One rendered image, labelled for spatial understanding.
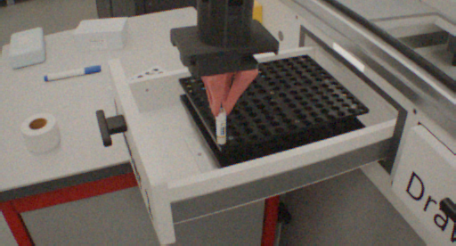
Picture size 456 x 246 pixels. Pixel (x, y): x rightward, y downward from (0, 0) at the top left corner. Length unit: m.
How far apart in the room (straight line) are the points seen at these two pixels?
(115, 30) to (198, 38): 0.64
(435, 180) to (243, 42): 0.29
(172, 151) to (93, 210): 0.26
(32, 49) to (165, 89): 0.49
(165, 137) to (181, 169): 0.08
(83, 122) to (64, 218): 0.19
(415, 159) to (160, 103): 0.40
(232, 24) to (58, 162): 0.45
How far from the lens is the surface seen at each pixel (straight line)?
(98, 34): 1.10
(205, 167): 0.59
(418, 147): 0.56
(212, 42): 0.44
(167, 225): 0.50
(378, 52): 0.61
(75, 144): 0.80
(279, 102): 0.62
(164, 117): 0.70
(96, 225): 0.87
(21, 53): 1.11
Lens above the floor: 1.24
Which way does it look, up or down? 35 degrees down
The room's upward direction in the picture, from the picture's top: straight up
